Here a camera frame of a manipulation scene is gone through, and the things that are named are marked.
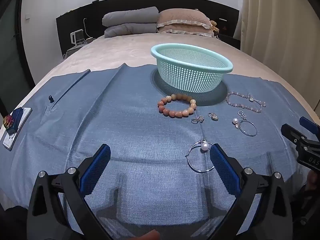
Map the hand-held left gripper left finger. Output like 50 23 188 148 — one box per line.
27 144 112 240

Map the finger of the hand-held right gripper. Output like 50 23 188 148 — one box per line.
280 123 309 146
299 117 320 133

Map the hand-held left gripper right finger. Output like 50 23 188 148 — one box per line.
209 144 293 240

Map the silver pearl hoop earring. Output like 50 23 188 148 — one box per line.
185 139 216 173
232 110 257 137

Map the pale crystal bead bracelet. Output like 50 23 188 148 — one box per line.
225 91 266 113

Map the orange bead bracelet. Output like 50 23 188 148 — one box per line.
157 93 197 118

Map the teal plastic mesh basket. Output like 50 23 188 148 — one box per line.
151 43 233 93

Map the person's left hand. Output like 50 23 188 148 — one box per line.
136 230 160 240

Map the blue cloth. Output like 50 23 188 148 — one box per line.
0 64 310 228

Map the white flat box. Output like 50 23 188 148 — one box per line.
2 107 33 152

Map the dark blue ornament box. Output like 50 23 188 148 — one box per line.
3 107 25 134

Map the cream curtain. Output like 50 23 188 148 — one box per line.
240 0 320 98

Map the black nightstand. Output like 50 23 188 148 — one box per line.
217 34 242 49

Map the white nightstand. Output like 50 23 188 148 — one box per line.
62 44 85 60

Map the bed with beige bedspread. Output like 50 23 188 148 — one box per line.
0 31 320 205

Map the white electric kettle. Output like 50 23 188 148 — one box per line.
70 30 84 46

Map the brown teddy bear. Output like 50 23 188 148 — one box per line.
209 20 220 34

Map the grey folded quilt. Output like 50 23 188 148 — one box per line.
104 23 158 39
102 6 160 27

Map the beige ruffled pillow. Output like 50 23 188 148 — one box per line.
156 8 212 30
156 26 215 37

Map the dark door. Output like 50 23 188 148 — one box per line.
0 0 35 105

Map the black headboard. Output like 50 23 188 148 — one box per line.
56 0 240 60

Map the white charging cable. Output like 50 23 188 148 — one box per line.
83 18 91 38

